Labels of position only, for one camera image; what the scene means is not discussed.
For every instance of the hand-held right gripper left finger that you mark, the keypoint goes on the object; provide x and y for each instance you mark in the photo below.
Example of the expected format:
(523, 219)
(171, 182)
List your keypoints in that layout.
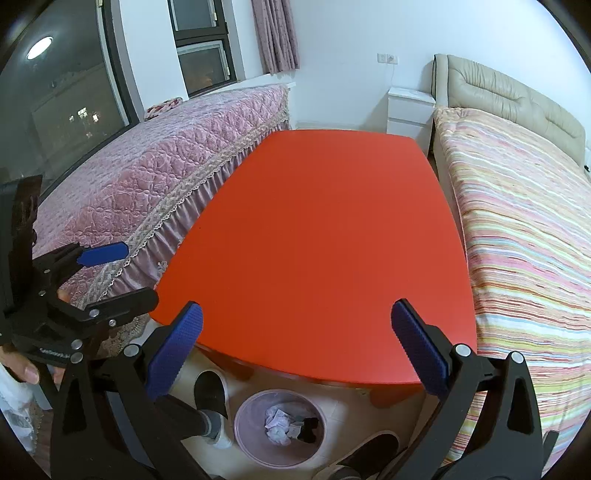
(175, 350)

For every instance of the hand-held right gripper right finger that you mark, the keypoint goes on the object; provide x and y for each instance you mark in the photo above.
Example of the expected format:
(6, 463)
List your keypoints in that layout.
(418, 341)

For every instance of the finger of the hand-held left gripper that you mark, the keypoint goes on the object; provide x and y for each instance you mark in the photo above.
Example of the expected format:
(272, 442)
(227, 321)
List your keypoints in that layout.
(129, 302)
(104, 254)

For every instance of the pink trash bin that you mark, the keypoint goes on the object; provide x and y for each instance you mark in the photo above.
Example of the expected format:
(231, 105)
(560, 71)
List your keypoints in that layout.
(244, 429)

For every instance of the person's left hand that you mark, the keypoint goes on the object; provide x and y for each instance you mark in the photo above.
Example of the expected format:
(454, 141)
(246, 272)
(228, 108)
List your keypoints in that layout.
(21, 364)

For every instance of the white slipper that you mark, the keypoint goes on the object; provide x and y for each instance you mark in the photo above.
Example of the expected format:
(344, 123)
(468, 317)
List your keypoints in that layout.
(210, 390)
(369, 454)

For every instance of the person's left leg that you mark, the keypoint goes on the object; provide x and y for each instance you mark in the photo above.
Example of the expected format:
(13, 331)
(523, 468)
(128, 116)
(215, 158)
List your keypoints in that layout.
(213, 422)

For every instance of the pink quilted bedspread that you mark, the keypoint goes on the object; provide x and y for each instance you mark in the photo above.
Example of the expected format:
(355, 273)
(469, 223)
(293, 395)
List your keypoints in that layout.
(161, 175)

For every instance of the striped colourful blanket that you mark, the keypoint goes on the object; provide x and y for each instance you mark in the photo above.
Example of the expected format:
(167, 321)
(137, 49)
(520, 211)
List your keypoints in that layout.
(521, 254)

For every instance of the pink braided cushion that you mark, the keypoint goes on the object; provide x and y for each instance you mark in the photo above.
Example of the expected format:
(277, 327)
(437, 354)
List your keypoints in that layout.
(161, 109)

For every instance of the large dark window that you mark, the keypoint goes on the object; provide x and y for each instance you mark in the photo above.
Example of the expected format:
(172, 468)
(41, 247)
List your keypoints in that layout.
(69, 92)

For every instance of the small dark-framed window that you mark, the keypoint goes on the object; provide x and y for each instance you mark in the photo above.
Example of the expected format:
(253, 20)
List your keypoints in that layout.
(203, 60)

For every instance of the white nightstand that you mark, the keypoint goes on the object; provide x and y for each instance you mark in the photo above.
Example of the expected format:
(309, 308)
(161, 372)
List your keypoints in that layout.
(408, 113)

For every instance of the beige padded headboard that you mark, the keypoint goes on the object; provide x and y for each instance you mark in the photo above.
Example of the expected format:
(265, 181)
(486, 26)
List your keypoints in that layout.
(498, 87)

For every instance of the pink patterned curtain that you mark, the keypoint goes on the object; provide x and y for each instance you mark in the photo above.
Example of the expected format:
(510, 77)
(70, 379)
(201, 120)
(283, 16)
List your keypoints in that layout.
(277, 37)

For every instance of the white wall socket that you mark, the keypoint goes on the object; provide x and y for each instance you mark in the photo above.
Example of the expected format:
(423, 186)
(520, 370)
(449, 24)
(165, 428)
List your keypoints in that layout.
(387, 58)

